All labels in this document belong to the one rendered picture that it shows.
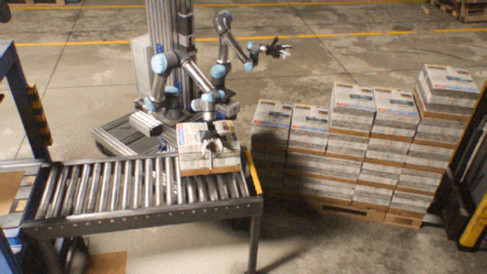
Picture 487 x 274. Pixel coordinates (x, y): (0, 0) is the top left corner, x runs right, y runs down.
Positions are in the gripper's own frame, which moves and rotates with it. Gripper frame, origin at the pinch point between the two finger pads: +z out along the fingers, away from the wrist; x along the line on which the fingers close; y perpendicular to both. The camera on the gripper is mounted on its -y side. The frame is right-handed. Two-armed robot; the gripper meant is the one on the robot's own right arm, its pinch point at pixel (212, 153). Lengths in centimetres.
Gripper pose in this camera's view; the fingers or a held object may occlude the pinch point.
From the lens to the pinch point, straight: 232.0
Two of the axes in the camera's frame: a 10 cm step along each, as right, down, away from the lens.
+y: -1.5, -0.3, 9.9
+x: -9.9, 0.8, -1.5
